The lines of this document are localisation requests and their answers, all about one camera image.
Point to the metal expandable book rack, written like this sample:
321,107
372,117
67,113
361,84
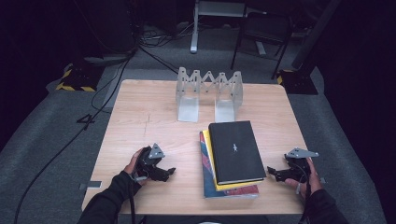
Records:
188,109

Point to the person's left hand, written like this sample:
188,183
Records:
130,166

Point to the yellow black striped stand base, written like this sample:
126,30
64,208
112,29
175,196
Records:
77,79
299,84

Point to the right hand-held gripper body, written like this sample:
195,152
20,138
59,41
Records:
299,153

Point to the black hardcover book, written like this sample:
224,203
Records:
236,152

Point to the yellow book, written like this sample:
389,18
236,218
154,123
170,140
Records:
209,152

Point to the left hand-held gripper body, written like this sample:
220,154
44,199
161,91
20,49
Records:
152,152

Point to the grey tape strip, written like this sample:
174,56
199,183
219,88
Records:
322,180
90,185

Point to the black chair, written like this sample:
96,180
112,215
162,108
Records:
264,28

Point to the dark slanted pole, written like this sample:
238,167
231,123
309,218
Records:
314,34

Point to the person's right hand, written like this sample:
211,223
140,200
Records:
314,185

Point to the grey metal desk frame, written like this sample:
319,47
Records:
194,31

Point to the red and blue illustrated book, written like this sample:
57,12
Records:
207,183

